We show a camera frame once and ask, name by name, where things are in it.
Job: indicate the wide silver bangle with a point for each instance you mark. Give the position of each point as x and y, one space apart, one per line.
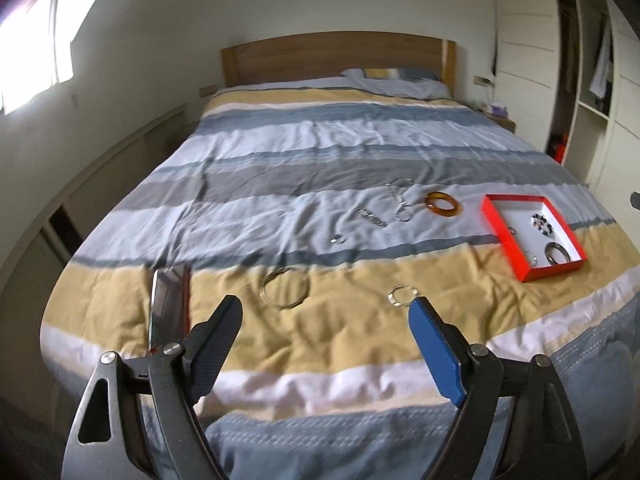
548 257

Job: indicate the white wardrobe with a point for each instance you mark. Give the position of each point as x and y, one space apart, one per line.
525 60

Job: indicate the purple tissue box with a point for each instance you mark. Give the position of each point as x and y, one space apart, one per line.
497 109

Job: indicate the striped bed blanket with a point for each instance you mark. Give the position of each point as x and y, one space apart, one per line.
300 160

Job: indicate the thin silver hoop bangle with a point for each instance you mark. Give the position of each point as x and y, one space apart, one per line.
280 305

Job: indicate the wooden nightstand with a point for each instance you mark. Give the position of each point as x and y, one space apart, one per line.
502 124

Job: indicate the wooden bed headboard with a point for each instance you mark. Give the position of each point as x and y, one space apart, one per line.
300 60

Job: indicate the red bag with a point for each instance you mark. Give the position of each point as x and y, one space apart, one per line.
559 150

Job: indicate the light hanging clothes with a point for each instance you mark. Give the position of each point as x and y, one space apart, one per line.
600 70

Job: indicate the red box lid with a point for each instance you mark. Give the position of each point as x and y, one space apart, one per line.
170 305

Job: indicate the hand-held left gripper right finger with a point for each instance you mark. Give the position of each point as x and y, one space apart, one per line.
435 355

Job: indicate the low beige wall cabinet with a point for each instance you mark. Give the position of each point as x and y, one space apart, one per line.
100 170

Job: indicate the dark hanging clothes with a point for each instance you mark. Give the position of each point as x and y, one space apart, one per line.
566 45

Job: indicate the striped lavender pillow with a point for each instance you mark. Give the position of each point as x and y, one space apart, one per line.
400 87

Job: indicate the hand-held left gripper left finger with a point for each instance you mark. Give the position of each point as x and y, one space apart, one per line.
215 355

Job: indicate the amber bangle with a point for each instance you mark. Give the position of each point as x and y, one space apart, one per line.
450 213

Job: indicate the bright window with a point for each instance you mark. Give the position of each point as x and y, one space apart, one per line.
40 50

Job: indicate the red jewelry box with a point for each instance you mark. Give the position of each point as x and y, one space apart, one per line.
520 220

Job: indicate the silver wristwatch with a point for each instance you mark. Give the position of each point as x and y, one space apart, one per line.
372 218

